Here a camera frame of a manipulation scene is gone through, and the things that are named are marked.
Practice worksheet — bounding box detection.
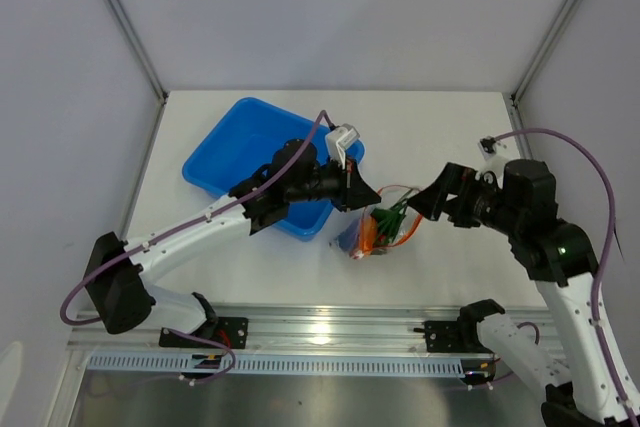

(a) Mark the green spring onion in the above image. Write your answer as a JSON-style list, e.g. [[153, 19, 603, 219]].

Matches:
[[370, 186, 422, 249]]

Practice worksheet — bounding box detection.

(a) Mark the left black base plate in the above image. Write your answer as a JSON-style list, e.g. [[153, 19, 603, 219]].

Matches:
[[159, 317, 249, 350]]

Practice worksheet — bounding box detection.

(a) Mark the clear zip top bag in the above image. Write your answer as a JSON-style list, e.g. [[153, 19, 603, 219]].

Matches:
[[329, 184, 423, 260]]

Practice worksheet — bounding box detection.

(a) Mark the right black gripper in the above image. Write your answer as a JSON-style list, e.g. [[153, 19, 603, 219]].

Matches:
[[406, 162, 523, 237]]

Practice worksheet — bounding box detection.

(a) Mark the aluminium rail frame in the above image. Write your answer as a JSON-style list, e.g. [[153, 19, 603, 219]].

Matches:
[[66, 304, 562, 356]]

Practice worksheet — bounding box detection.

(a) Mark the orange purple sweet potato slice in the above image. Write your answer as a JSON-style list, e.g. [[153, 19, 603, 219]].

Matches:
[[356, 216, 378, 257]]

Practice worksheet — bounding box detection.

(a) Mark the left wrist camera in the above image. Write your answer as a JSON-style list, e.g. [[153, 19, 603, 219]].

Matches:
[[325, 124, 360, 169]]

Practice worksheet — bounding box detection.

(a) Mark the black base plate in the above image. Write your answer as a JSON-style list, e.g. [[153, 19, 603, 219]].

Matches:
[[159, 317, 249, 350], [413, 320, 491, 354]]

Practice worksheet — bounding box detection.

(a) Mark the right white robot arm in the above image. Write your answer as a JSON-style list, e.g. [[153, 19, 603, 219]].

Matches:
[[408, 159, 639, 426]]

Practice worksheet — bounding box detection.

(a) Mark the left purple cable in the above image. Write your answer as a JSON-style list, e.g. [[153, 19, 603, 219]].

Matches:
[[59, 110, 334, 326]]

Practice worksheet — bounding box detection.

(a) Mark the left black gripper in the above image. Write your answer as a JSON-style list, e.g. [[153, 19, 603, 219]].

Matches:
[[286, 154, 381, 212]]

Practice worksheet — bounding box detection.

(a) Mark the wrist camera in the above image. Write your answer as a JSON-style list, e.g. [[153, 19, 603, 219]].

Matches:
[[479, 137, 508, 179], [325, 124, 360, 169]]

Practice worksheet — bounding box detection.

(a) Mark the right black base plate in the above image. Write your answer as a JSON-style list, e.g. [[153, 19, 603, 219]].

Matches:
[[413, 320, 491, 354]]

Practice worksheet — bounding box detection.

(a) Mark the grey toy fish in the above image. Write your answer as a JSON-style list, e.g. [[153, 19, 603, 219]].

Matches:
[[329, 221, 359, 255]]

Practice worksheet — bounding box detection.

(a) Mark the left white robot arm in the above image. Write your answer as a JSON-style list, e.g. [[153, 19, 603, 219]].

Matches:
[[85, 139, 381, 347]]

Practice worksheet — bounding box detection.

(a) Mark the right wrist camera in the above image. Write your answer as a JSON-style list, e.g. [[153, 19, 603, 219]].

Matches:
[[479, 137, 508, 179]]

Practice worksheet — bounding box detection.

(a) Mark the purple cable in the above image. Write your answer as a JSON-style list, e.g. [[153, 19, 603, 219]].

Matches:
[[59, 110, 334, 326], [480, 127, 640, 423]]

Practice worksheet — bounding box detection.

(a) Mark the slotted cable duct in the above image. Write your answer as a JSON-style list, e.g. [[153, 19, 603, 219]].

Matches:
[[87, 351, 465, 378]]

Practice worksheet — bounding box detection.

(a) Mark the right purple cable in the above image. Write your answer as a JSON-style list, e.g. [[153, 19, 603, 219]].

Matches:
[[480, 127, 640, 423]]

